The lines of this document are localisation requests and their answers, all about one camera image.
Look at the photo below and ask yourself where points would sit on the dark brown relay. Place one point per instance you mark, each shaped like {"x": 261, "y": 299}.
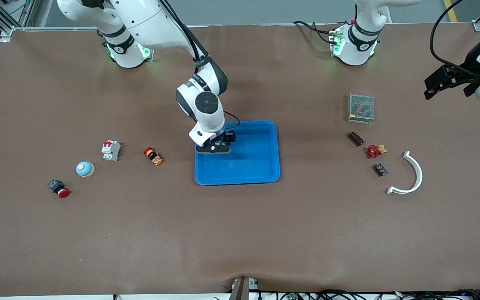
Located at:
{"x": 356, "y": 138}

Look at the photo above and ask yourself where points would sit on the dark connector block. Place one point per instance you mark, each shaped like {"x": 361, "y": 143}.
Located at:
{"x": 380, "y": 169}

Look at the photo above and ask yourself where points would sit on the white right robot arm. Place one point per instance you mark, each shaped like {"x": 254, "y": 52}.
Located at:
{"x": 152, "y": 21}

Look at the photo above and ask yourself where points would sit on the blue plastic tray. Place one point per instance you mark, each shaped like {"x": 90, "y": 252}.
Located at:
{"x": 248, "y": 166}

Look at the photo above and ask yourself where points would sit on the metal mesh power supply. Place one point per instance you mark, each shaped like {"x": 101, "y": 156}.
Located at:
{"x": 361, "y": 107}

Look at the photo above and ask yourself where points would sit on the brown table cover sheet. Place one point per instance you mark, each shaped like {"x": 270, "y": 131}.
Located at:
{"x": 240, "y": 229}

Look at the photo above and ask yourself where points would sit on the brass valve red handwheel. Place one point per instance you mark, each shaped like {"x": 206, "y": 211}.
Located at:
{"x": 372, "y": 151}

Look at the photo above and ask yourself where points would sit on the red push button dark body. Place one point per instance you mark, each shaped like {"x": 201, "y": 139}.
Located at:
{"x": 58, "y": 188}

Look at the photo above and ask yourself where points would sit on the red orange emergency stop switch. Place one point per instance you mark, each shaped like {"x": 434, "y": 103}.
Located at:
{"x": 153, "y": 156}

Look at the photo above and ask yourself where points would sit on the white circuit breaker red switch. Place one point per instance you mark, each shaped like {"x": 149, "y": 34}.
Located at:
{"x": 111, "y": 151}

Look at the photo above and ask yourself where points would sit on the white curved plastic bracket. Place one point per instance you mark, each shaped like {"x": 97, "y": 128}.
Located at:
{"x": 420, "y": 175}

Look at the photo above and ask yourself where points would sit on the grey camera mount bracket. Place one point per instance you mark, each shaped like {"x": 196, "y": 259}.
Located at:
{"x": 240, "y": 289}

